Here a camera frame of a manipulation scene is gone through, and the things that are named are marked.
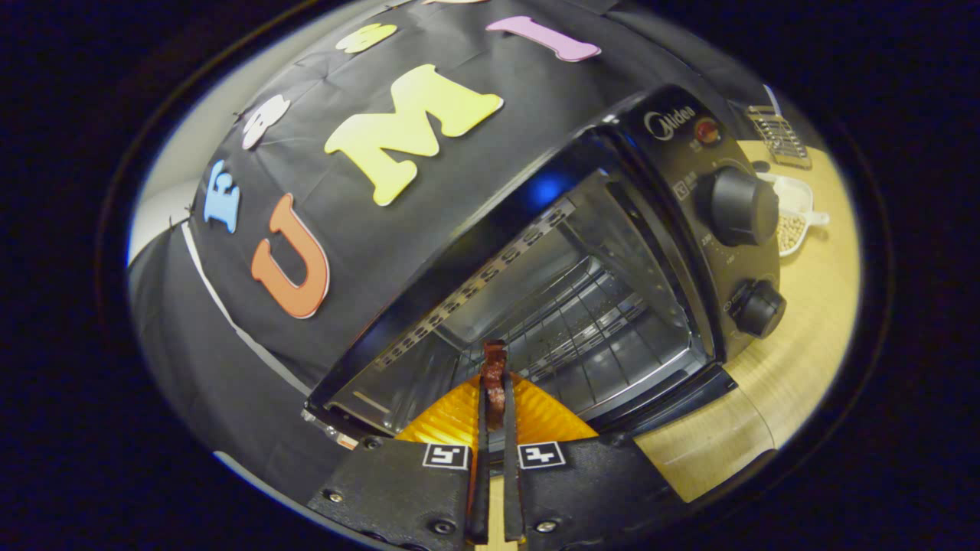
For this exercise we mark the black toaster oven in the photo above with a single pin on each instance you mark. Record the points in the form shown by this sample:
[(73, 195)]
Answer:
[(674, 161)]

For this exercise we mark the black round table grommet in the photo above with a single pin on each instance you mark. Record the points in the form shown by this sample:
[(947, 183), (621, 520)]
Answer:
[(759, 166)]

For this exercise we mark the silver spoon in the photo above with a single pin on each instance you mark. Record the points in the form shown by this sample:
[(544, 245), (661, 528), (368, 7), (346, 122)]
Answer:
[(773, 99)]

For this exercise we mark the reddish brown meat slice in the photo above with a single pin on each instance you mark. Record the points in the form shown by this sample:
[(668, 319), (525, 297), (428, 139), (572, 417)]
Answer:
[(494, 383)]

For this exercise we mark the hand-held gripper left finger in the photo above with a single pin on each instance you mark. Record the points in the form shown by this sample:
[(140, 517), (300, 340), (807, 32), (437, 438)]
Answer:
[(398, 490)]

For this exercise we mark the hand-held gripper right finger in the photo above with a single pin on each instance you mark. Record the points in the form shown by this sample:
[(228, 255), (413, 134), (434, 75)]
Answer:
[(597, 482)]

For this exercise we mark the white divided condiment dish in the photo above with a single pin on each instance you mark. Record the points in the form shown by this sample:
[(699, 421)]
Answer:
[(792, 229)]

